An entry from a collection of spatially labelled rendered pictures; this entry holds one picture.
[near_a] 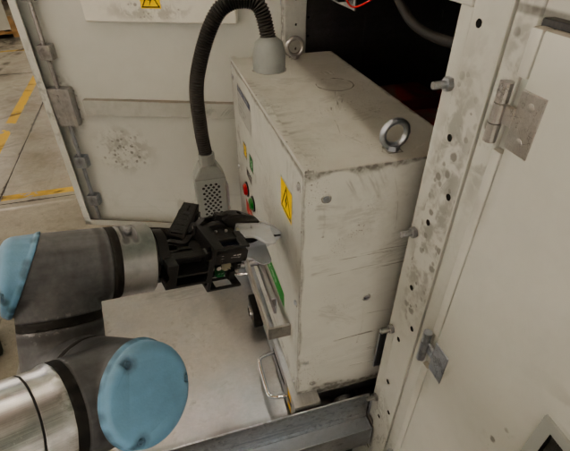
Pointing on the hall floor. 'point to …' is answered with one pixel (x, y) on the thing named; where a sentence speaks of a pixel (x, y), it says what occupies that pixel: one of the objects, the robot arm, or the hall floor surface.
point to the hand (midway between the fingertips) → (271, 232)
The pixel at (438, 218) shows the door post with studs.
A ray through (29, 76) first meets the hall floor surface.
